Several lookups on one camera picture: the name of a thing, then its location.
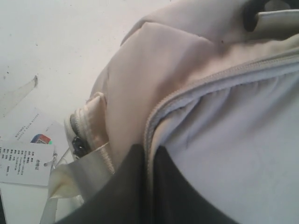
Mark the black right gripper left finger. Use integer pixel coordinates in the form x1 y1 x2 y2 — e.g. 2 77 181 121
57 144 147 224

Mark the white paper hang tag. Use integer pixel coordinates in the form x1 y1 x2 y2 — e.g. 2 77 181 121
0 140 54 187

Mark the white printed leaflet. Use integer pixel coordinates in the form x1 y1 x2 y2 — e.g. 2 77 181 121
0 108 67 147

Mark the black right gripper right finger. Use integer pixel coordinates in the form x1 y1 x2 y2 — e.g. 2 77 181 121
150 146 237 224

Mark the beige duffel bag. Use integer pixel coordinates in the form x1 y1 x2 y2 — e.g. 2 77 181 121
41 0 299 224

